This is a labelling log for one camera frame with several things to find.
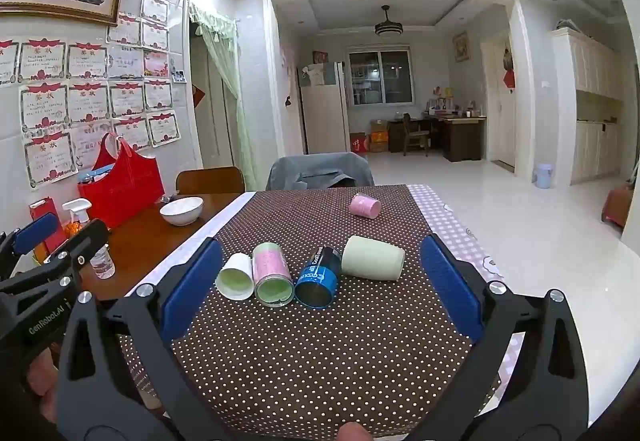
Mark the ceiling fan lamp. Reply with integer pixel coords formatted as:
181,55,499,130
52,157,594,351
374,5,406,38

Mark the red bag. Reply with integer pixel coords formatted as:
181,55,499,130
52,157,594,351
77,132,166,229

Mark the white door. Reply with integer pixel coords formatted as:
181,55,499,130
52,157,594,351
482,34,518,169

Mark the framed wall picture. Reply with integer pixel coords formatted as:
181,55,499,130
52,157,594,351
452,32,471,63

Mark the white spray bottle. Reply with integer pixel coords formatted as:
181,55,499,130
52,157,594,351
62,198,93,238

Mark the white bowl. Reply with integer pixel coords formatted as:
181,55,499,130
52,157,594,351
160,196,205,227

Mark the wall of certificates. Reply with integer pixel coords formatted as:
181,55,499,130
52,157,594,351
0,0,188,189

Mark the blue cup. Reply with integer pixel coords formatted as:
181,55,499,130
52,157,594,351
294,246,342,310

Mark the grey jacket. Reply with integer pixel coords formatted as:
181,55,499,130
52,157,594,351
265,152,375,192

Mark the person's left hand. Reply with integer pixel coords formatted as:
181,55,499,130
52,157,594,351
22,348,62,422

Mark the cream refrigerator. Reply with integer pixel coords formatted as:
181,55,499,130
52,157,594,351
297,61,351,156

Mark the dark wooden desk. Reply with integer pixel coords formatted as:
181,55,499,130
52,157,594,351
387,114,487,163

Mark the cream wall cabinet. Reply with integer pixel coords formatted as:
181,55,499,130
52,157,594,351
551,28,626,187

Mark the pale green cup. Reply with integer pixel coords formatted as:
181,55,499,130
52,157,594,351
341,235,406,282

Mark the brown cardboard box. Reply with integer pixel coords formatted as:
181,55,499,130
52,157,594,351
370,120,390,153

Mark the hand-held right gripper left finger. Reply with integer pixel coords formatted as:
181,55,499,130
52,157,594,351
60,238,224,441

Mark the window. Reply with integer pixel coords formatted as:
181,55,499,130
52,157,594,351
347,50,416,106

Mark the wooden door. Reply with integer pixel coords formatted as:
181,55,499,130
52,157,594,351
191,34,236,169

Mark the pink striped cup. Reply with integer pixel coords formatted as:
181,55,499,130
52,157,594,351
349,194,382,220

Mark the clear plastic bottle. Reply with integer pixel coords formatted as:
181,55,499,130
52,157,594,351
90,243,116,279

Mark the pink wall decoration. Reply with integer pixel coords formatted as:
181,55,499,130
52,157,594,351
281,44,297,109

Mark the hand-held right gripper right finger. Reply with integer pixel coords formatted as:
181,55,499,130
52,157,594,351
420,235,591,441

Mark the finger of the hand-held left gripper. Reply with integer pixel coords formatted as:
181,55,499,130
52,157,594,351
30,220,110,292
0,212,59,279

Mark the dark wooden chair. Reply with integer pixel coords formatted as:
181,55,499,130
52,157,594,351
401,114,431,157

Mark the person's right hand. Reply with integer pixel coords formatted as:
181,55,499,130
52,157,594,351
336,422,373,441

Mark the pink floral cup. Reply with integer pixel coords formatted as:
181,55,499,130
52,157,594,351
251,242,295,308

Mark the white cup green inside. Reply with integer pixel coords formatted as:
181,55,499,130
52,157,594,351
216,252,254,300

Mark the brown dotted tablecloth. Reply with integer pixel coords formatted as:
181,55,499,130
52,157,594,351
115,184,501,434

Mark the green sheer curtain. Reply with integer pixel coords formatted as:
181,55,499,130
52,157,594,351
187,0,258,189

